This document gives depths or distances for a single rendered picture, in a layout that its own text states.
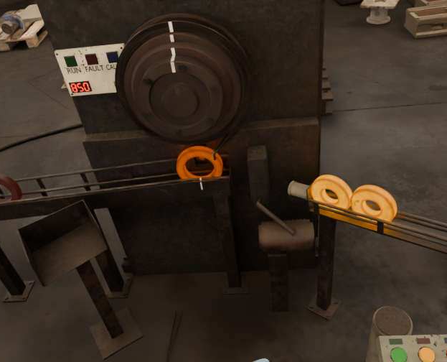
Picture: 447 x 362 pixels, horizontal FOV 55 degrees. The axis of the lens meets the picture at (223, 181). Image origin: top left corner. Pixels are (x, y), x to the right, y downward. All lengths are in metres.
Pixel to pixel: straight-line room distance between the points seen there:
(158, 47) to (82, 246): 0.82
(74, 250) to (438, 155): 2.31
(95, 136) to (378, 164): 1.84
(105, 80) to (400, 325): 1.33
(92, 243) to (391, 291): 1.40
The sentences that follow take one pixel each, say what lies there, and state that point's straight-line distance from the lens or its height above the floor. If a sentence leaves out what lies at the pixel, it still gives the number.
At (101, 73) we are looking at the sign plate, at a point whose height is 1.14.
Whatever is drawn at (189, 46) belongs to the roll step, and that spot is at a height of 1.28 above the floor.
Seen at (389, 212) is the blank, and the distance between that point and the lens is 1.56.
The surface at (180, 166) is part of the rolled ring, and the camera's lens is 1.74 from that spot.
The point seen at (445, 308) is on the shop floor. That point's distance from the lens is 2.28.
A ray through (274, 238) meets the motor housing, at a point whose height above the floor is 0.51.
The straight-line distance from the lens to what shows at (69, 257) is 1.78.
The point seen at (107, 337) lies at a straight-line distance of 2.24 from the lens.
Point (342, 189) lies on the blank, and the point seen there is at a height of 0.76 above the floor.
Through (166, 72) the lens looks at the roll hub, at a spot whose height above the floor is 1.22.
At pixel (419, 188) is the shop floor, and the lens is 2.84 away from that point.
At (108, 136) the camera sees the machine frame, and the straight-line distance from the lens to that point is 1.85.
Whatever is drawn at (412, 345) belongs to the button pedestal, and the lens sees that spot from 1.41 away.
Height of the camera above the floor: 1.79
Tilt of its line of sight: 39 degrees down
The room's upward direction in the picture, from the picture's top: 9 degrees counter-clockwise
